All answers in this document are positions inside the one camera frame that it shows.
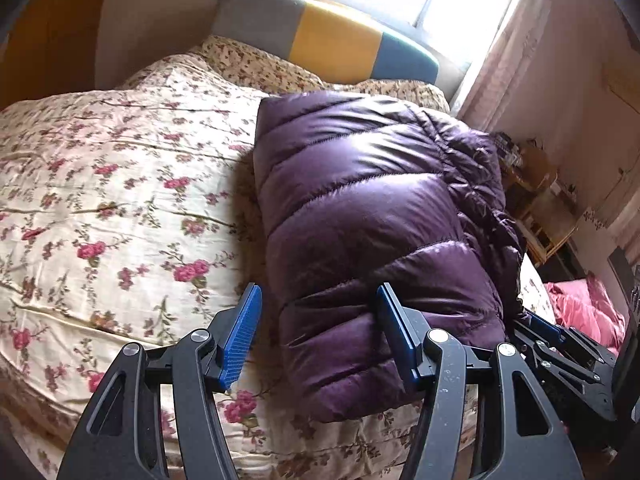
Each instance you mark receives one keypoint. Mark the pink cloth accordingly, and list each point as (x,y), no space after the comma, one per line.
(585,305)

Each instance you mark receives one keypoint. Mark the purple quilted down jacket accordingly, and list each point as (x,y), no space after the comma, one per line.
(375,200)

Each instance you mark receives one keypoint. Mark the grey yellow blue headboard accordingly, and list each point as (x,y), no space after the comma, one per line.
(330,35)

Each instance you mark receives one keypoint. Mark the floral bed cover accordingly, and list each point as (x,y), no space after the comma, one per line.
(125,185)

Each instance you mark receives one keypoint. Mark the floral pillow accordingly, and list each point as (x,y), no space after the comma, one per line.
(260,60)

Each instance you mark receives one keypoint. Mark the wooden bedside table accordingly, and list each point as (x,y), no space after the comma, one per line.
(537,180)

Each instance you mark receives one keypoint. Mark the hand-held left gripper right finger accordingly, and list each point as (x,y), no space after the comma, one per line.
(395,327)

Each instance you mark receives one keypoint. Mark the wooden wardrobe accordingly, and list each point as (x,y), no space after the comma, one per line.
(50,35)

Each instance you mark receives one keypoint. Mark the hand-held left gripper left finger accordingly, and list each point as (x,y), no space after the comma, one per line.
(242,335)

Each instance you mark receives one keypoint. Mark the small clutter pile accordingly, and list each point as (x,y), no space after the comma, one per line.
(507,147)

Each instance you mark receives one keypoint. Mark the pink curtain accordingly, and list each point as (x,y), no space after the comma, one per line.
(510,60)

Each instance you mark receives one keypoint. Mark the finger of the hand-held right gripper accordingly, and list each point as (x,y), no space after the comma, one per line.
(545,326)

